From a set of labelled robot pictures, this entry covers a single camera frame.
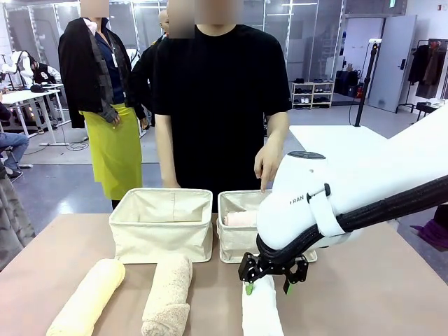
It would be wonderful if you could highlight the clothes rack with dark coats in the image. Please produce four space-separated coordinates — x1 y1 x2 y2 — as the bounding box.
395 38 448 115

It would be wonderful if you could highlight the black luggage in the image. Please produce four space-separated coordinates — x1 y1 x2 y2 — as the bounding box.
334 69 361 97

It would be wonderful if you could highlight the person's left hand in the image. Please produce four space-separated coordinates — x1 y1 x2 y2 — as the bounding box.
254 140 283 194

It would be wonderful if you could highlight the person's right forearm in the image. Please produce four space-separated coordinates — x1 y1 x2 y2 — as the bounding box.
155 139 178 180

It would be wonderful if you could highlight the bald person in black jacket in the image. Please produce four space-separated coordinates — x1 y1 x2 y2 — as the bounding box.
131 9 169 129

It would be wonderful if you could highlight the person's right hand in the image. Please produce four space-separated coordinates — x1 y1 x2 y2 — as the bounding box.
162 174 181 190

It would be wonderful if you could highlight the white shoe rack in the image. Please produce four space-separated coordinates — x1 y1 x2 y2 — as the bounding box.
290 80 335 110

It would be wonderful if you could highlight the seated person in jeans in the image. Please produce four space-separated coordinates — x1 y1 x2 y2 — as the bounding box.
0 101 34 183

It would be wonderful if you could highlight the purple cloth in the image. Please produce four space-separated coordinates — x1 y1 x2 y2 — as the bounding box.
408 204 448 250

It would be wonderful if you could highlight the seated person with mask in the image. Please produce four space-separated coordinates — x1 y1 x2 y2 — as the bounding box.
19 55 62 85

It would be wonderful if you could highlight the black utility cart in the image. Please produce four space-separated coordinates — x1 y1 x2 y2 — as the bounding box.
411 101 442 122

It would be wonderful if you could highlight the black camera pole stand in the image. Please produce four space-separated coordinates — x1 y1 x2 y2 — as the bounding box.
353 38 383 127

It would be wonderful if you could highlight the white towel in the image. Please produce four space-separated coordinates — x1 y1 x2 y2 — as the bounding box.
241 276 285 336

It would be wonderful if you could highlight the white office desk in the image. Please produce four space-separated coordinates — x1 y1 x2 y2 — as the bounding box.
0 83 71 147

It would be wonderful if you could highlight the person in yellow skirt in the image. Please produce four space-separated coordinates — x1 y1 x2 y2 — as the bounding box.
57 0 148 211

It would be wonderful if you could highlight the grey door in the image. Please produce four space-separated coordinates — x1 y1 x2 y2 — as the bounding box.
367 15 418 113

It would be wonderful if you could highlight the white side table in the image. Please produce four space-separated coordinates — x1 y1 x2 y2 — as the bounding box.
288 124 397 162

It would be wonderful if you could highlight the person's left forearm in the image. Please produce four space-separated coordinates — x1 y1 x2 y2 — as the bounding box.
264 113 291 150

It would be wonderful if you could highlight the grey fuzzy fabric cover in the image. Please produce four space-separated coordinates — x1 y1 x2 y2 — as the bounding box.
0 171 36 272

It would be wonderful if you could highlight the pale pink towel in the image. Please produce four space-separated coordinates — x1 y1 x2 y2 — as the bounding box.
223 209 261 228

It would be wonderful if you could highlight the black braided cable sleeve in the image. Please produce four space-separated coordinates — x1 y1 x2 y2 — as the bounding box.
255 176 448 278

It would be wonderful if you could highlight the person in black t-shirt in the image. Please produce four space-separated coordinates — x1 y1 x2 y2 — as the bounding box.
153 0 292 214

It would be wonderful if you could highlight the beige terry rolled towel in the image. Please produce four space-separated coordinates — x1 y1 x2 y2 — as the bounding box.
141 254 193 336

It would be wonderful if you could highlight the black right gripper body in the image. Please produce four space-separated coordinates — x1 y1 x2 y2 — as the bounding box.
259 257 299 278

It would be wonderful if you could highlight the cream fabric storage basket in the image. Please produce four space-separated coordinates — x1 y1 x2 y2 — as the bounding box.
108 188 214 264
216 190 319 264

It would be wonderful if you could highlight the pale yellow towel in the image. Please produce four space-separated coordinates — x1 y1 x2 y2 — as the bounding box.
45 258 126 336

